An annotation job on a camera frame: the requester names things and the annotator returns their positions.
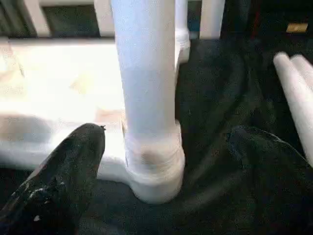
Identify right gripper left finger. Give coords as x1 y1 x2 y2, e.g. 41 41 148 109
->
0 123 107 235

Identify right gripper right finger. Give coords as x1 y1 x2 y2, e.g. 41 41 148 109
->
226 125 313 235

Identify white plastic table top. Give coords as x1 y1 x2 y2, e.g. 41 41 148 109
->
0 37 191 204

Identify black plastic mat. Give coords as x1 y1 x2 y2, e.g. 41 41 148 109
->
0 0 313 235

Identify small yellow tag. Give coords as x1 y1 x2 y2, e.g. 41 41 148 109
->
287 23 309 33

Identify white cabinet with glass doors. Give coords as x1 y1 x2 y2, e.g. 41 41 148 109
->
0 0 225 41

